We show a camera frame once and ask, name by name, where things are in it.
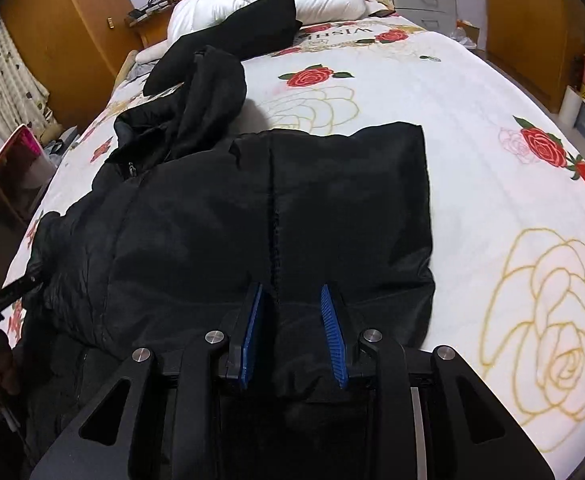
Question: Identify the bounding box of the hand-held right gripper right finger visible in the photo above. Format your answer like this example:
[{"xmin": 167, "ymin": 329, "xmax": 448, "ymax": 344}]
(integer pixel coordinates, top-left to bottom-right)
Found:
[{"xmin": 321, "ymin": 284, "xmax": 556, "ymax": 480}]

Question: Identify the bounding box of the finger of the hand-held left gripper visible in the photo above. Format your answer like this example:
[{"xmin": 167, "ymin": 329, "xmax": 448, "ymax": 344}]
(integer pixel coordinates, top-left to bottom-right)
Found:
[{"xmin": 0, "ymin": 272, "xmax": 46, "ymax": 333}]

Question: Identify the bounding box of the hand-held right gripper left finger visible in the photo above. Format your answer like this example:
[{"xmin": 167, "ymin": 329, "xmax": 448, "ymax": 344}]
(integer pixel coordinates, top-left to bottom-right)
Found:
[{"xmin": 30, "ymin": 282, "xmax": 278, "ymax": 480}]

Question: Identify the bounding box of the black puffer jacket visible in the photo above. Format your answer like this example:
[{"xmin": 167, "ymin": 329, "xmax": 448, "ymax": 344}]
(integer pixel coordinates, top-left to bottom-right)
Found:
[{"xmin": 10, "ymin": 45, "xmax": 436, "ymax": 480}]

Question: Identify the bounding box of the patterned cream curtain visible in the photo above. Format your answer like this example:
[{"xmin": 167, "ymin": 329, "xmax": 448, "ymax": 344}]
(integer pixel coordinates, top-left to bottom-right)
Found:
[{"xmin": 0, "ymin": 10, "xmax": 56, "ymax": 136}]

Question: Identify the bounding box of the bed with floral sheet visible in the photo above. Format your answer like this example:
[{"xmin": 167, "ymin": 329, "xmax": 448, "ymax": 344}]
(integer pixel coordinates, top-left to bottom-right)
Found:
[{"xmin": 0, "ymin": 12, "xmax": 585, "ymax": 456}]

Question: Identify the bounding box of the wooden wardrobe beside curtain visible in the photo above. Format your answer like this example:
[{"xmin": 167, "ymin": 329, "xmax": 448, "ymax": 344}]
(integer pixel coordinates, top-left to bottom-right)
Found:
[{"xmin": 0, "ymin": 0, "xmax": 140, "ymax": 126}]

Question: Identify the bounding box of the pale flat pillow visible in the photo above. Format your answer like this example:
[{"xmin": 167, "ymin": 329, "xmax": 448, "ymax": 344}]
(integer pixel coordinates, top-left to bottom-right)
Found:
[{"xmin": 117, "ymin": 46, "xmax": 173, "ymax": 86}]

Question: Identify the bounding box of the black folded garment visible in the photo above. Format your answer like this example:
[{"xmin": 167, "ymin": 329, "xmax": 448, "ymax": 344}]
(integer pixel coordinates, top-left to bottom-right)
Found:
[{"xmin": 142, "ymin": 0, "xmax": 303, "ymax": 96}]

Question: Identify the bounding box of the small dark clutter pile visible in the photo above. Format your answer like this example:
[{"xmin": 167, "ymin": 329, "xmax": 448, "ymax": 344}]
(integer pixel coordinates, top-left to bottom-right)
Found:
[{"xmin": 126, "ymin": 0, "xmax": 179, "ymax": 27}]

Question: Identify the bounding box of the white paper roll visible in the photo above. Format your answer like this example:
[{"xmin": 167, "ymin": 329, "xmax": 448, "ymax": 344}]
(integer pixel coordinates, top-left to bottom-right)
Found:
[{"xmin": 559, "ymin": 85, "xmax": 581, "ymax": 128}]

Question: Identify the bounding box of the small cardboard box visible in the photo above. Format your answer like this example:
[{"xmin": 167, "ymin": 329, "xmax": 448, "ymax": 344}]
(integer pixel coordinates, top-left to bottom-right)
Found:
[{"xmin": 454, "ymin": 19, "xmax": 481, "ymax": 50}]

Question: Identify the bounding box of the white pillow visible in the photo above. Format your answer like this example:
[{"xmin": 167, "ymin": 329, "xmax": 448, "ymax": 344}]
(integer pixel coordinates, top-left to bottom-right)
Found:
[{"xmin": 167, "ymin": 0, "xmax": 368, "ymax": 41}]

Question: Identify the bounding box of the grey drawer cabinet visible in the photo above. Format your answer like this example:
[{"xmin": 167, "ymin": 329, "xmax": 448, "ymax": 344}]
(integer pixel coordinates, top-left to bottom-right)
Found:
[{"xmin": 390, "ymin": 0, "xmax": 459, "ymax": 36}]

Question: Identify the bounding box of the wooden wardrobe with plastic bag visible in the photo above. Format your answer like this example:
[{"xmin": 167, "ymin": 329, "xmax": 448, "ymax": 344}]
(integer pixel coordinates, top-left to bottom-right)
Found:
[{"xmin": 483, "ymin": 0, "xmax": 585, "ymax": 113}]

